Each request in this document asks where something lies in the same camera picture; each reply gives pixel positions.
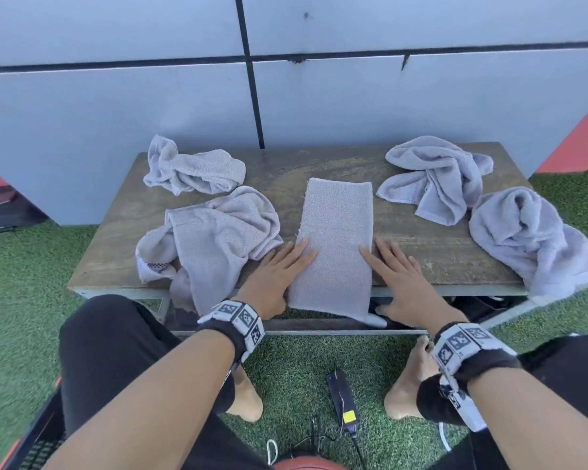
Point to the crumpled grey towel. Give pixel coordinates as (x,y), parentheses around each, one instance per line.
(529,234)
(436,181)
(191,168)

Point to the person's left foot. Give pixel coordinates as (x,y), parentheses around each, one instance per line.
(247,401)

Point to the person's right hand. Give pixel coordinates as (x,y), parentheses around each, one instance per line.
(411,296)

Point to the person's right leg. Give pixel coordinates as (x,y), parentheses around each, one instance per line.
(563,357)

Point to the black plastic crate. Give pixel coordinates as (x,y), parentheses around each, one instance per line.
(39,435)

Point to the person's foot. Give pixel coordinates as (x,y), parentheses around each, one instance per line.
(409,381)
(247,401)

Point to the low wooden table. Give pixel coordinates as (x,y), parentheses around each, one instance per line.
(284,171)

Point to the right wrist marker band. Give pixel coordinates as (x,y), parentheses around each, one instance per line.
(463,347)

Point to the black power pack yellow label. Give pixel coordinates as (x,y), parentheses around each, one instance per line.
(342,398)

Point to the person's left little finger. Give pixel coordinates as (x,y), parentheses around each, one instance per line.
(264,263)

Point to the person's left middle finger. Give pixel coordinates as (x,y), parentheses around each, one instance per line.
(296,254)

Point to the black shoe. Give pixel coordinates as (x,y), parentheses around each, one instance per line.
(490,308)

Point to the person's right foot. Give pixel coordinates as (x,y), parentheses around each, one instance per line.
(409,381)

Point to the person's left hand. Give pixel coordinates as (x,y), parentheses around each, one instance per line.
(267,283)

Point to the orange round object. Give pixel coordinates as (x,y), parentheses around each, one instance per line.
(309,465)

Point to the person's right forearm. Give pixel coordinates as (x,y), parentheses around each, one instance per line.
(534,420)

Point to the person's right middle finger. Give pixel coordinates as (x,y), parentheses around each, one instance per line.
(384,254)

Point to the wrist marker band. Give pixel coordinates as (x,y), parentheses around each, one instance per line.
(242,320)
(463,347)

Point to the person's left leg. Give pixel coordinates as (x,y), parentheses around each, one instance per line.
(108,347)

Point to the person's left forearm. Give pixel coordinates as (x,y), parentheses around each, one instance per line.
(166,401)

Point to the crumpled grey towel checkered tag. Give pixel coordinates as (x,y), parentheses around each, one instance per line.
(210,234)

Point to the person's right little finger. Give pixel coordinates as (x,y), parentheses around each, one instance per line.
(416,271)

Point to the person's leg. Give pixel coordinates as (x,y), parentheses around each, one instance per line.
(563,357)
(108,347)

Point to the grey towel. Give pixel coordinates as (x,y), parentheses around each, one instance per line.
(436,181)
(529,234)
(191,168)
(335,225)

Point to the left wrist marker band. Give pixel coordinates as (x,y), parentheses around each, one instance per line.
(242,320)

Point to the black bag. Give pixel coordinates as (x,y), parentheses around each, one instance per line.
(7,210)

